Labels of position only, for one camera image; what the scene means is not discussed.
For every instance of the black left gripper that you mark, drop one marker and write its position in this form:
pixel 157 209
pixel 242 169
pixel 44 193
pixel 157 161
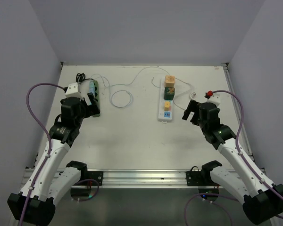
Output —
pixel 91 98

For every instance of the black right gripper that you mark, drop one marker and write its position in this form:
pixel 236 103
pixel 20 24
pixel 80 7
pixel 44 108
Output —
pixel 192 107

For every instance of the green power strip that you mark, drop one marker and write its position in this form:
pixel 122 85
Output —
pixel 96 93

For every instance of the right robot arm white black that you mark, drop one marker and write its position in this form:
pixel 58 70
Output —
pixel 260 197

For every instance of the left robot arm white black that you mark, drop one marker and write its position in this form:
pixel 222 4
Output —
pixel 37 200

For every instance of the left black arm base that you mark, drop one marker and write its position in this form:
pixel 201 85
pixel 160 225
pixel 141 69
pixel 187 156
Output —
pixel 95 175

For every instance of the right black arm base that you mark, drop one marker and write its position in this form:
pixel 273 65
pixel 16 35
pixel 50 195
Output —
pixel 195 178

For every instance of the small yellow plug on strip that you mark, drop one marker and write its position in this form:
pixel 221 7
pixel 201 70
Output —
pixel 167 106

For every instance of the orange cube socket adapter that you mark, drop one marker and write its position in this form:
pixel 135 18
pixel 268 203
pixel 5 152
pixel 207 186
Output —
pixel 169 81

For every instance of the mint USB charger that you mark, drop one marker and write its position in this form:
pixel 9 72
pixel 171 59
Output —
pixel 91 87

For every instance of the white power strip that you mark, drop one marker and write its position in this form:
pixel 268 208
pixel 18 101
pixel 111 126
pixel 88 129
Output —
pixel 164 116

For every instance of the dark green cube adapter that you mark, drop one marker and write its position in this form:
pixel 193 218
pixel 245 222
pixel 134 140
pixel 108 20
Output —
pixel 169 93

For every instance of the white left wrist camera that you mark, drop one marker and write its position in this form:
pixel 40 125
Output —
pixel 74 90

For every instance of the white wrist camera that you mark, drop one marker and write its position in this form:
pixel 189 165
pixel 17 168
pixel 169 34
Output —
pixel 213 98
pixel 74 90

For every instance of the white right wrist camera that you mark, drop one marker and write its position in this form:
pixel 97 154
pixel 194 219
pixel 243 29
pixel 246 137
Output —
pixel 213 98

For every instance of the aluminium mounting rail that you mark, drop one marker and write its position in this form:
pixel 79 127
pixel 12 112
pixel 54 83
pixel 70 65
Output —
pixel 164 179

